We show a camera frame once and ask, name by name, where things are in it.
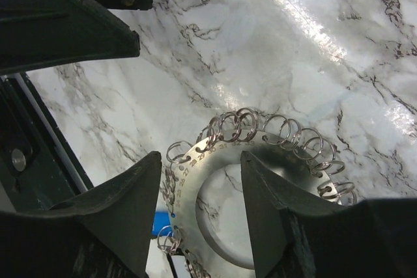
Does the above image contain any blue key tag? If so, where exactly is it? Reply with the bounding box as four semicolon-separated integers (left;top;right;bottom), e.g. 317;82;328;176
151;211;172;237

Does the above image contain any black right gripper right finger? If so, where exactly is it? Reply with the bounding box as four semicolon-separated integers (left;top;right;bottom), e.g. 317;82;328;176
240;152;416;277

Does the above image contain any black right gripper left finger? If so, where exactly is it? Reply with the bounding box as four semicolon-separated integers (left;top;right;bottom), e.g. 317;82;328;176
1;151;162;277

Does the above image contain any silver keyring disc with rings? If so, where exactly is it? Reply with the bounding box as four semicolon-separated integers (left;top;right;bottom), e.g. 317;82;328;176
157;107;357;277

